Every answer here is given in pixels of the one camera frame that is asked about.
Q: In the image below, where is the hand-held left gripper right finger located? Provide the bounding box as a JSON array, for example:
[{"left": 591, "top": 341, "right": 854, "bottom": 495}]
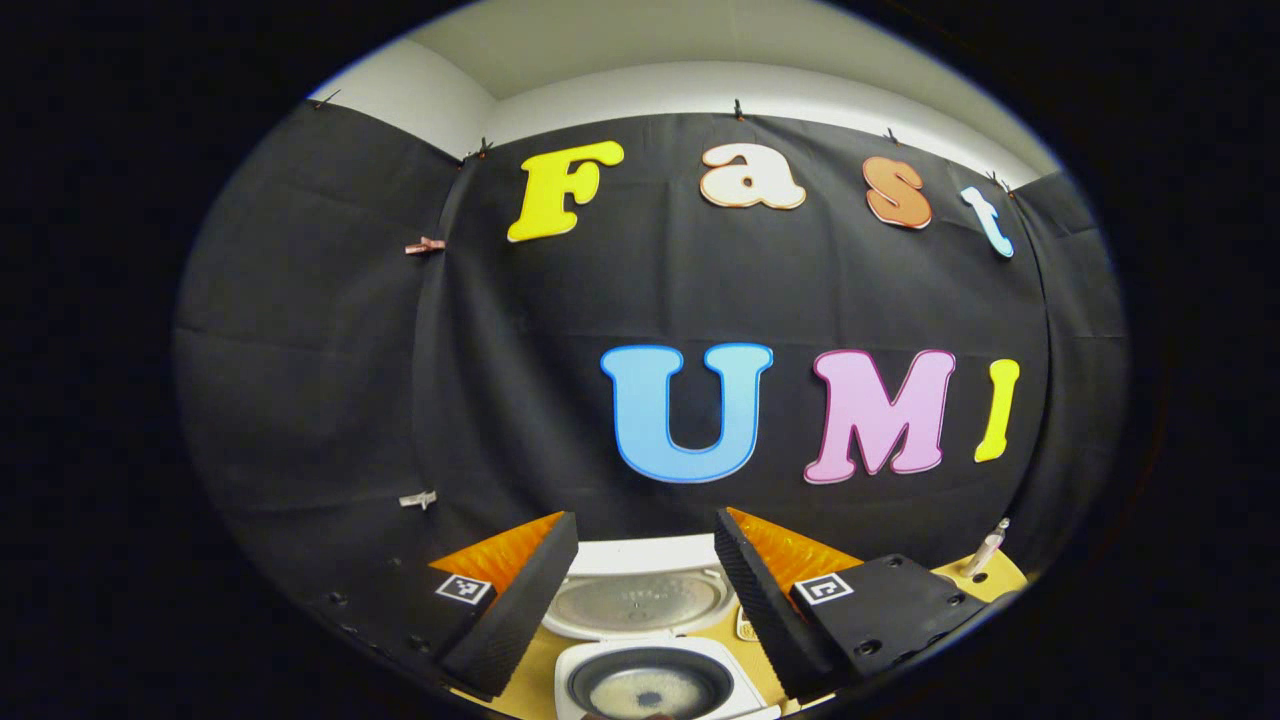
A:
[{"left": 713, "top": 507, "right": 991, "bottom": 701}]

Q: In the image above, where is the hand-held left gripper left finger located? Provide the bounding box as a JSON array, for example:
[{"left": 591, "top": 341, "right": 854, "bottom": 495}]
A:
[{"left": 310, "top": 511, "right": 579, "bottom": 701}]

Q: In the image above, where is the white rice cooker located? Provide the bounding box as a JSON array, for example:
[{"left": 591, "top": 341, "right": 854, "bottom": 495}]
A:
[{"left": 540, "top": 535, "right": 781, "bottom": 720}]

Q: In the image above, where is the small clear bottle pink label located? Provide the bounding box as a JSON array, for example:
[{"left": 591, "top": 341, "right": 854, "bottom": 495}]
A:
[{"left": 962, "top": 518, "right": 1011, "bottom": 579}]

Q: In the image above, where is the black backdrop cloth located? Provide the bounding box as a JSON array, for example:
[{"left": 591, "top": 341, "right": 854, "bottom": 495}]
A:
[{"left": 172, "top": 100, "right": 1131, "bottom": 621}]

